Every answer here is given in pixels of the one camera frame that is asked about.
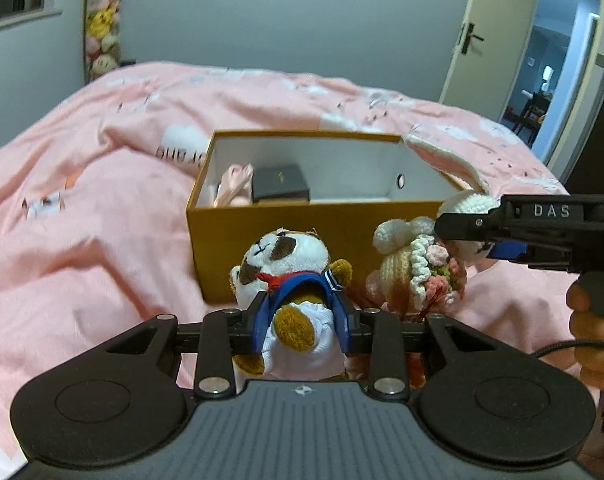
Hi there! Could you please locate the pink printed blanket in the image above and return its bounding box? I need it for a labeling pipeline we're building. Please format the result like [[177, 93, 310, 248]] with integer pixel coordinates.
[[0, 60, 604, 480]]

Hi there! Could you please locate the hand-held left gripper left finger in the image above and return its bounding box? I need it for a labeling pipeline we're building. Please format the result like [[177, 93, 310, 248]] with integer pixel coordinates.
[[104, 292, 275, 400]]

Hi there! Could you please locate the person's right hand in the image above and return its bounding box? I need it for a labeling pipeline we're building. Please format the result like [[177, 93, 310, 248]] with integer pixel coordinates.
[[566, 280, 604, 391]]

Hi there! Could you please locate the plush dog toy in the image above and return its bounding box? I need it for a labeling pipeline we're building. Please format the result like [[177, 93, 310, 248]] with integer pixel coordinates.
[[229, 227, 355, 381]]

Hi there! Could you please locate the white door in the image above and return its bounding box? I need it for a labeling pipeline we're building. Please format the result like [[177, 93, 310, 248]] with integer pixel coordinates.
[[439, 0, 537, 116]]

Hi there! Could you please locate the yellow cardboard box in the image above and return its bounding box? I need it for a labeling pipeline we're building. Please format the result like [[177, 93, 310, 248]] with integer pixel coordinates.
[[186, 130, 470, 306]]

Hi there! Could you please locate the black door handle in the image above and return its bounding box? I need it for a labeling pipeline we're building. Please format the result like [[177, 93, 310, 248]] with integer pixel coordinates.
[[459, 22, 485, 56]]

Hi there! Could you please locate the white bottle with pink lid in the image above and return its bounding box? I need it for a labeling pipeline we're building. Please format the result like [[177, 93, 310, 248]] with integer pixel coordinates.
[[212, 162, 255, 208]]

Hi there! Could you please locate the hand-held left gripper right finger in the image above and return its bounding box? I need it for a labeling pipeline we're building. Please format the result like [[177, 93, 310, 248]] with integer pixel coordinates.
[[332, 295, 487, 397]]

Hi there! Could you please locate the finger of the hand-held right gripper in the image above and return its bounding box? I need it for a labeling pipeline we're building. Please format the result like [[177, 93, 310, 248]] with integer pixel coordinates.
[[484, 239, 530, 264], [434, 209, 506, 242]]

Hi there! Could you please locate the white door frame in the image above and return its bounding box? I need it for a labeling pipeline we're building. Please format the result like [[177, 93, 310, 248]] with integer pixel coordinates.
[[542, 0, 604, 183]]

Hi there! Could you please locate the dark wooden chair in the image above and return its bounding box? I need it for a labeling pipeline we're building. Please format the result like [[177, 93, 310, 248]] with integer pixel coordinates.
[[514, 92, 552, 143]]

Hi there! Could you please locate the small black box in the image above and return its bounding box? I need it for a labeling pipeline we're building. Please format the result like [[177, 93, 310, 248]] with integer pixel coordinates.
[[252, 163, 311, 204]]

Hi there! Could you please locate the hanging tube of plush toys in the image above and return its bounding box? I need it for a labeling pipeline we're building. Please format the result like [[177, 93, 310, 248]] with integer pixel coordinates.
[[82, 0, 125, 83]]

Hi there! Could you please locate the crochet rabbit doll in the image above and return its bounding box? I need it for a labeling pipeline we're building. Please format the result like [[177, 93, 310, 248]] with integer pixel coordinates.
[[366, 135, 502, 321]]

